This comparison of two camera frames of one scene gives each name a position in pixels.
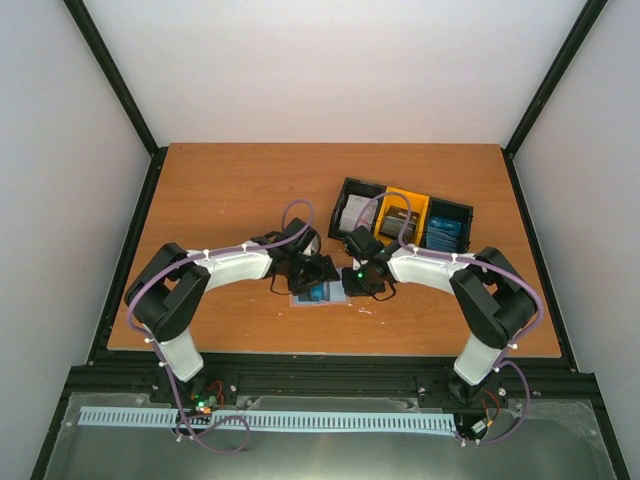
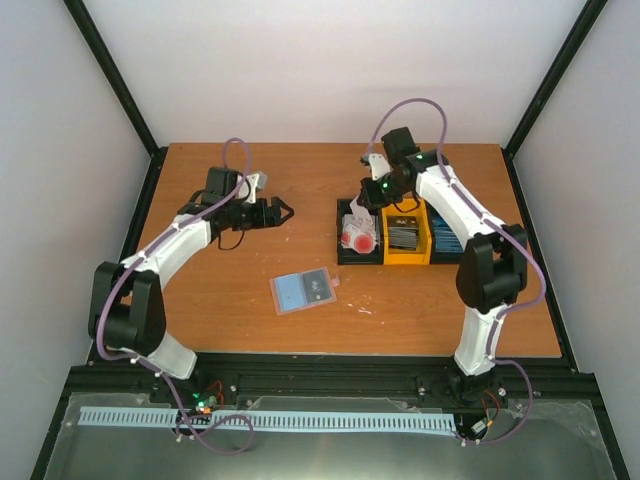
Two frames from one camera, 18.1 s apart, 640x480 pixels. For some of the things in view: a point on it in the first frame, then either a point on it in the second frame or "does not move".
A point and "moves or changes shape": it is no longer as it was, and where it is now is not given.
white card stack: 352,211 moves or changes shape
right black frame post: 586,21 does not move
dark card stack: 394,222 moves or changes shape
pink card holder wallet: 327,293 moves or changes shape
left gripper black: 322,272 to 272,219
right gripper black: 353,291 to 367,199
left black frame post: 115,76 does not move
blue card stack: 443,233 moves or changes shape
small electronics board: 204,403 does not move
